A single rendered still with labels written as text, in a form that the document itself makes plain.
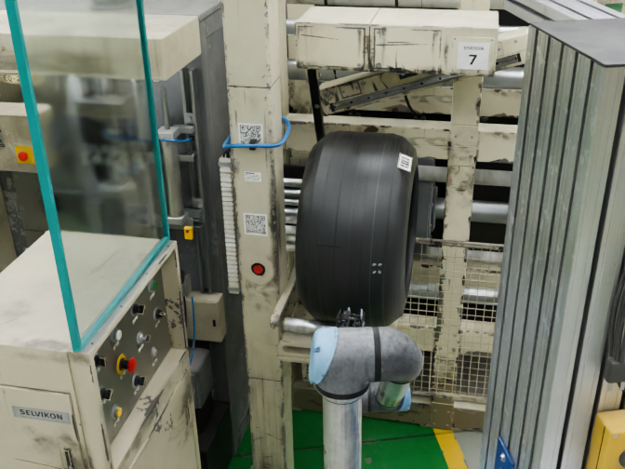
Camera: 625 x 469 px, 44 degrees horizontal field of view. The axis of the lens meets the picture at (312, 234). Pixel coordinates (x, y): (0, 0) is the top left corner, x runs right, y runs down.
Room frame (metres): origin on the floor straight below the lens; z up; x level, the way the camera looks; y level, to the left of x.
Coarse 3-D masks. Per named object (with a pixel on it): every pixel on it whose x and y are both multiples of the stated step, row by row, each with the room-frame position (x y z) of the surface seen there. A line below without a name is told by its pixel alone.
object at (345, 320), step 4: (340, 312) 1.80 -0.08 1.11; (344, 312) 1.79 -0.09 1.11; (348, 312) 1.79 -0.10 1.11; (364, 312) 1.78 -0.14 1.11; (340, 316) 1.79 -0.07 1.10; (344, 316) 1.76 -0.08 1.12; (348, 316) 1.77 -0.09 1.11; (352, 316) 1.78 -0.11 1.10; (356, 316) 1.77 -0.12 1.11; (360, 316) 1.77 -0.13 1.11; (364, 316) 1.77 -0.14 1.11; (340, 320) 1.75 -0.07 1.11; (344, 320) 1.75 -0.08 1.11; (348, 320) 1.73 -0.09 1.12; (352, 320) 1.74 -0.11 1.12; (356, 320) 1.74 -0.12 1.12; (360, 320) 1.74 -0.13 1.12; (364, 320) 1.77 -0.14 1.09; (340, 324) 1.75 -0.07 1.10; (344, 324) 1.74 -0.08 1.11; (348, 324) 1.72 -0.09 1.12; (352, 324) 1.71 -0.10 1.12; (356, 324) 1.74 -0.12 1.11; (360, 324) 1.75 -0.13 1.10
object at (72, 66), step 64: (64, 0) 1.59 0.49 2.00; (128, 0) 1.88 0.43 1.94; (64, 64) 1.55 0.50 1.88; (128, 64) 1.83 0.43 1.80; (64, 128) 1.51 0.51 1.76; (128, 128) 1.79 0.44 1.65; (64, 192) 1.47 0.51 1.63; (128, 192) 1.75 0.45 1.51; (64, 256) 1.41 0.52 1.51; (128, 256) 1.70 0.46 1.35
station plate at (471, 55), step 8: (464, 48) 2.25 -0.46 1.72; (472, 48) 2.25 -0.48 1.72; (480, 48) 2.24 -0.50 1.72; (488, 48) 2.24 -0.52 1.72; (464, 56) 2.25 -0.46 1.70; (472, 56) 2.25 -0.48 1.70; (480, 56) 2.24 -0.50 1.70; (464, 64) 2.25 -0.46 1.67; (472, 64) 2.25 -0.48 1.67; (480, 64) 2.24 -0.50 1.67
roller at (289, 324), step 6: (288, 318) 2.04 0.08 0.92; (294, 318) 2.04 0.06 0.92; (300, 318) 2.04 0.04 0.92; (288, 324) 2.03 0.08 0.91; (294, 324) 2.02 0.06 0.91; (300, 324) 2.02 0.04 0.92; (306, 324) 2.02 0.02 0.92; (312, 324) 2.02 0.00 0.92; (318, 324) 2.01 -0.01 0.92; (324, 324) 2.01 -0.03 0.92; (330, 324) 2.01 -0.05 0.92; (336, 324) 2.01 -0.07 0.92; (288, 330) 2.03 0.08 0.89; (294, 330) 2.02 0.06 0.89; (300, 330) 2.02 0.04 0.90; (306, 330) 2.01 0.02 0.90; (312, 330) 2.01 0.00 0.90
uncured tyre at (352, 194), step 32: (320, 160) 2.04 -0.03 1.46; (352, 160) 2.03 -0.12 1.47; (384, 160) 2.01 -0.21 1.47; (416, 160) 2.17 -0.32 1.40; (320, 192) 1.95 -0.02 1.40; (352, 192) 1.94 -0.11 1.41; (384, 192) 1.93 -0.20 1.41; (416, 192) 2.30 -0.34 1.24; (320, 224) 1.90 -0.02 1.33; (352, 224) 1.88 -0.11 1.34; (384, 224) 1.87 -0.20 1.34; (416, 224) 2.30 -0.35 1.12; (320, 256) 1.87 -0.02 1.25; (352, 256) 1.85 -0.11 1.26; (384, 256) 1.84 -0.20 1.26; (320, 288) 1.86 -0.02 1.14; (352, 288) 1.84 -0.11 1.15; (384, 288) 1.83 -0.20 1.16; (384, 320) 1.89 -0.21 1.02
